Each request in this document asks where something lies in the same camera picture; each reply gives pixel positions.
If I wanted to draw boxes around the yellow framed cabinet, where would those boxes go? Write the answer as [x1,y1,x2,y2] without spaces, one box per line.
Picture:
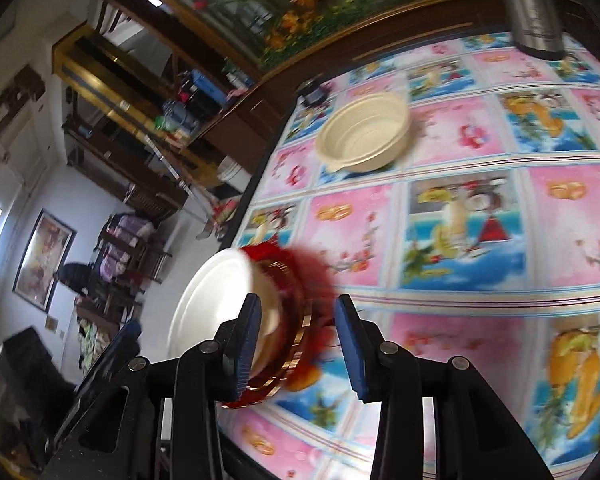
[52,25,221,186]

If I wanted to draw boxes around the chair with purple cloth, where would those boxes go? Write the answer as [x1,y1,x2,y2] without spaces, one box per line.
[95,212,173,286]

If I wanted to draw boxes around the framed wall picture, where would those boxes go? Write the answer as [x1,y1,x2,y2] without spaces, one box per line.
[12,208,77,315]

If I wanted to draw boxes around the white bucket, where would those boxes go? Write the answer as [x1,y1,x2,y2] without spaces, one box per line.
[217,157,254,194]

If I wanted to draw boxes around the large water bottle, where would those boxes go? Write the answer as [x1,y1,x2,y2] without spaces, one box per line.
[162,100,201,131]

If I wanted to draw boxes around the stainless steel kettle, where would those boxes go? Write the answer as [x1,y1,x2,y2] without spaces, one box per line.
[487,0,567,61]

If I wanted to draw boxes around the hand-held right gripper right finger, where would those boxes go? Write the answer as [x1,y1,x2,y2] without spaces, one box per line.
[333,294,553,480]

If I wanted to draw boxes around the wooden wall ornament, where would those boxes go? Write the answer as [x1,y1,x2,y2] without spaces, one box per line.
[0,65,47,112]

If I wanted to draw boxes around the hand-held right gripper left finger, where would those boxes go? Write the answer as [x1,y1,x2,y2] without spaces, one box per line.
[45,292,264,480]

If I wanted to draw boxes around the printed pink tablecloth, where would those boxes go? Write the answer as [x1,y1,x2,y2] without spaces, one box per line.
[215,30,600,480]

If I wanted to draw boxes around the red glass plate with sticker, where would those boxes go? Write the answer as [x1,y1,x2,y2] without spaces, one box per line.
[222,260,343,408]

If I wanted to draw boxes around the large white foam bowl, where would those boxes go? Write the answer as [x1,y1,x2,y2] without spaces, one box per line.
[166,249,287,381]

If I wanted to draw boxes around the person's left forearm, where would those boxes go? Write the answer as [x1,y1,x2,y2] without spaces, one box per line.
[75,320,143,401]

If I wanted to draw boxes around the small cream plastic bowl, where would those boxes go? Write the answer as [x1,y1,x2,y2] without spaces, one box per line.
[314,91,413,175]

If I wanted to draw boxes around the framed flower painting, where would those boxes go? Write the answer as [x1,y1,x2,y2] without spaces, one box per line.
[55,0,501,81]

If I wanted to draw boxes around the small black object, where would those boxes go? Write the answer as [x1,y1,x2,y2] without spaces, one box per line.
[300,80,331,109]

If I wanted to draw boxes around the blue box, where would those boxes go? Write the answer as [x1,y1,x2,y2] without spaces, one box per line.
[190,70,231,99]

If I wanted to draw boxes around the black furniture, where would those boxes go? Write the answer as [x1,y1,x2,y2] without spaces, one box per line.
[0,327,76,471]

